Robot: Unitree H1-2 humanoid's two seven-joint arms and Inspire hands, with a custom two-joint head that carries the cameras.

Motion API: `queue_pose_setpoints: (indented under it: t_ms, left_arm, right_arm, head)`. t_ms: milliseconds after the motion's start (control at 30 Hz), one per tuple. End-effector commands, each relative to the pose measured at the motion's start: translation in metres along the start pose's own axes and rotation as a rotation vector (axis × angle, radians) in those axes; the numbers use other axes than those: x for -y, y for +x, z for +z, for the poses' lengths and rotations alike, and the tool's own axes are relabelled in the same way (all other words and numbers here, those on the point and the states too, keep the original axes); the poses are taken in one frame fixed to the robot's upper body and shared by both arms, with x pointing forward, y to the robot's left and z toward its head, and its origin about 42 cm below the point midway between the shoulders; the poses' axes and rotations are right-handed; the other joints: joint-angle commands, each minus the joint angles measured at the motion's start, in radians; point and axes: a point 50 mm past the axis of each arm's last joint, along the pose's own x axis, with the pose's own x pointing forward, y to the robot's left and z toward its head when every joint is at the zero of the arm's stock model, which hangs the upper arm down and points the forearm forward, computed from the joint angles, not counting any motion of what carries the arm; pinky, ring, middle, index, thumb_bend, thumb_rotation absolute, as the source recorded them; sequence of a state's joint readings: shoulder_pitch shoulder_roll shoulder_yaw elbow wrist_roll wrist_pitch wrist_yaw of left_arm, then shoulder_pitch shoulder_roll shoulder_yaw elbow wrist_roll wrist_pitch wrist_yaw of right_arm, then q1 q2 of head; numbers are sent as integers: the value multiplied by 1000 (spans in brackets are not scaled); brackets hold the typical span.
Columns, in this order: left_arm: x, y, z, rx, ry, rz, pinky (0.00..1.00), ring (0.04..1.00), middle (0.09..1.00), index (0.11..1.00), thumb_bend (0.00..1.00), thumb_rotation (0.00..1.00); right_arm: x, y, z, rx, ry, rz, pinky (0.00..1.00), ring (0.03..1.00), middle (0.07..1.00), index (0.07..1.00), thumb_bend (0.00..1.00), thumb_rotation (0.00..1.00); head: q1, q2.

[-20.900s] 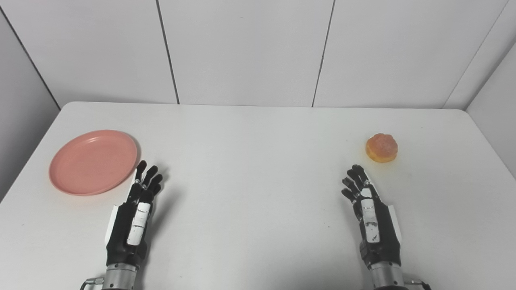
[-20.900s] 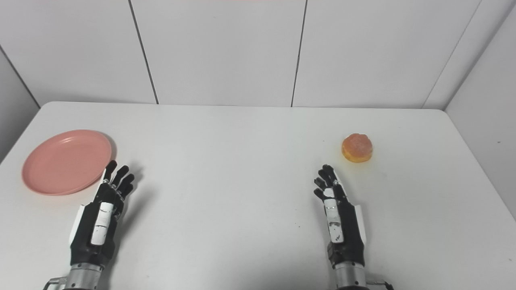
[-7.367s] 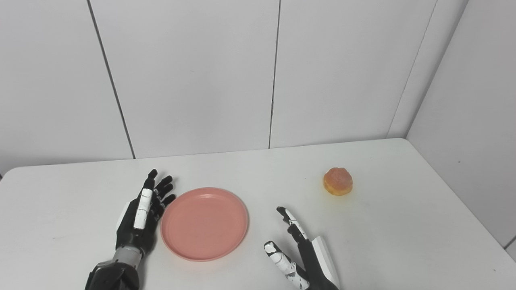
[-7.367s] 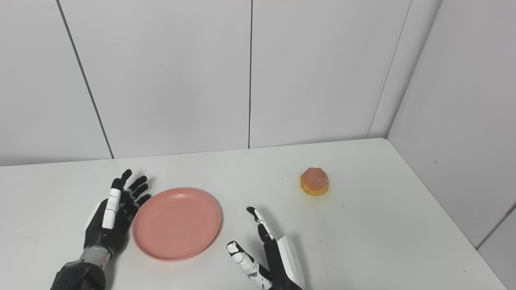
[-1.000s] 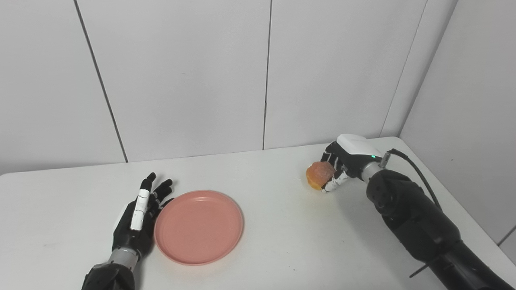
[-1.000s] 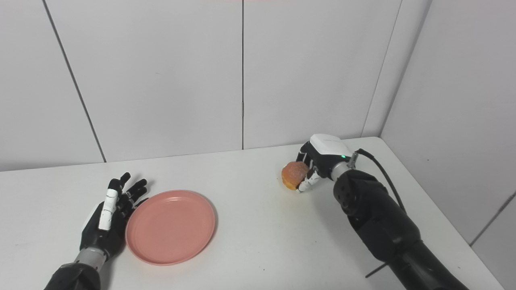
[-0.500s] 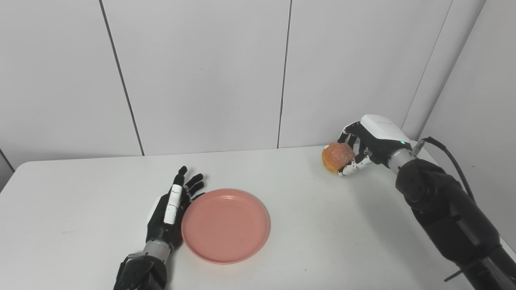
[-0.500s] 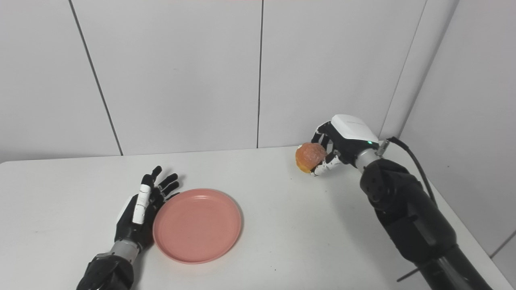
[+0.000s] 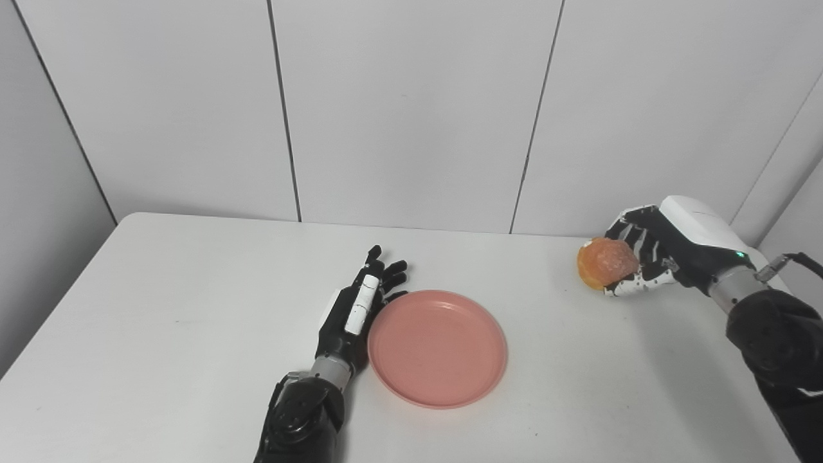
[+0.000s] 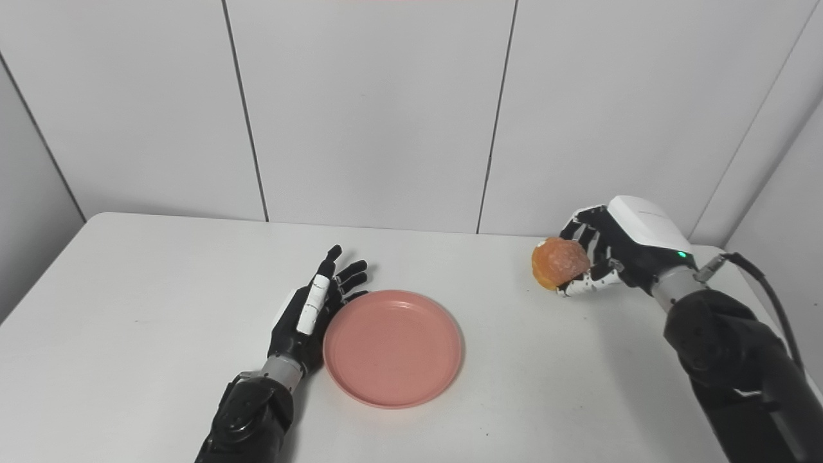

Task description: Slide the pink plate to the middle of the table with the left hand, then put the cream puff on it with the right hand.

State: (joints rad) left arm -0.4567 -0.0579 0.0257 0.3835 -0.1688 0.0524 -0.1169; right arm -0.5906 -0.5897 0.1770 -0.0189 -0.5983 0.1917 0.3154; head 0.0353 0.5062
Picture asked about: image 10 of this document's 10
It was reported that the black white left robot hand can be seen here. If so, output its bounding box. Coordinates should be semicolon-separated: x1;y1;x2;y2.
266;244;371;377

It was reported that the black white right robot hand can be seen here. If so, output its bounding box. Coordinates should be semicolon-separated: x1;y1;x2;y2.
556;195;697;298

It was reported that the orange cream puff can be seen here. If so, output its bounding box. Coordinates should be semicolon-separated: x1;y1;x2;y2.
531;237;592;291

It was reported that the pink round plate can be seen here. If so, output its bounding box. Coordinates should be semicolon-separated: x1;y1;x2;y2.
322;289;464;410

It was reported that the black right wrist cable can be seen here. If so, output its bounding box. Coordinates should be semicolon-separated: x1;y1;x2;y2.
693;251;806;374

